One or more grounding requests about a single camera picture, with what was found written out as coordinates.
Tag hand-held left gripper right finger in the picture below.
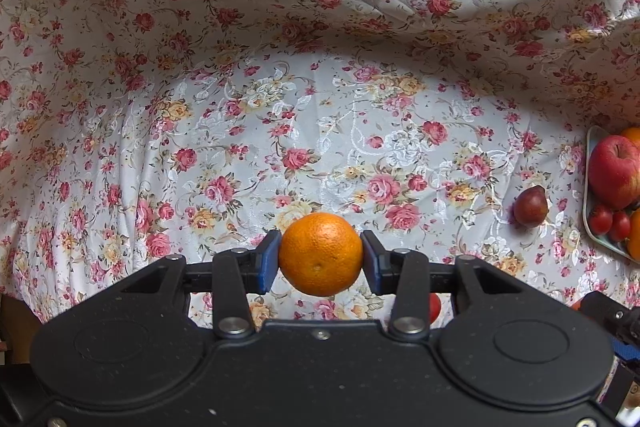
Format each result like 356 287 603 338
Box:
361 230 523 342

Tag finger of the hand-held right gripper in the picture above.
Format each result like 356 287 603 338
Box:
580 291 640 360

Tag floral tablecloth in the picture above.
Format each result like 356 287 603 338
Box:
0 0 640 328

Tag red apple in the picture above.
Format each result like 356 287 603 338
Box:
587 134 640 211

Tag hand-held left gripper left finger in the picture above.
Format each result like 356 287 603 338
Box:
120 229 282 340

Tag pale green tray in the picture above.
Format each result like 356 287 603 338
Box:
583 125 640 264

